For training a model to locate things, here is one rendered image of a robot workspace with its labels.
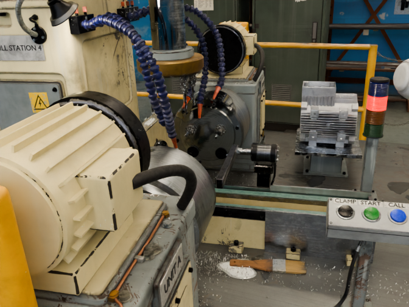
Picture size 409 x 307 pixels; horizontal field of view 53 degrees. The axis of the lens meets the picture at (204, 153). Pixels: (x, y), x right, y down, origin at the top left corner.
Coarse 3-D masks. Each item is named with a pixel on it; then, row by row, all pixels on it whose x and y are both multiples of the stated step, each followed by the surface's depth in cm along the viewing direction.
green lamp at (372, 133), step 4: (364, 124) 135; (368, 124) 131; (364, 128) 134; (368, 128) 132; (372, 128) 131; (376, 128) 131; (380, 128) 131; (364, 132) 134; (368, 132) 132; (372, 132) 132; (376, 132) 131; (380, 132) 132; (372, 136) 132; (376, 136) 132; (380, 136) 132
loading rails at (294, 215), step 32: (224, 192) 125; (256, 192) 125; (288, 192) 124; (320, 192) 122; (352, 192) 120; (224, 224) 118; (256, 224) 115; (288, 224) 112; (320, 224) 109; (288, 256) 113; (320, 256) 113; (352, 256) 109
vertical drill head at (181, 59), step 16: (160, 0) 100; (176, 0) 101; (160, 16) 102; (176, 16) 102; (160, 32) 103; (176, 32) 104; (160, 48) 105; (176, 48) 105; (192, 48) 110; (160, 64) 102; (176, 64) 102; (192, 64) 104; (192, 80) 114; (192, 96) 116
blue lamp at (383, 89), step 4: (372, 84) 127; (376, 84) 126; (380, 84) 125; (384, 84) 125; (388, 84) 126; (372, 88) 127; (376, 88) 126; (380, 88) 126; (384, 88) 126; (388, 88) 127; (368, 92) 130; (372, 92) 127; (376, 92) 127; (380, 92) 126; (384, 92) 126; (372, 96) 128; (376, 96) 127; (380, 96) 127; (384, 96) 127
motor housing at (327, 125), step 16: (336, 96) 152; (352, 96) 151; (304, 112) 152; (320, 112) 149; (336, 112) 148; (352, 112) 148; (304, 128) 153; (320, 128) 152; (336, 128) 149; (352, 128) 148
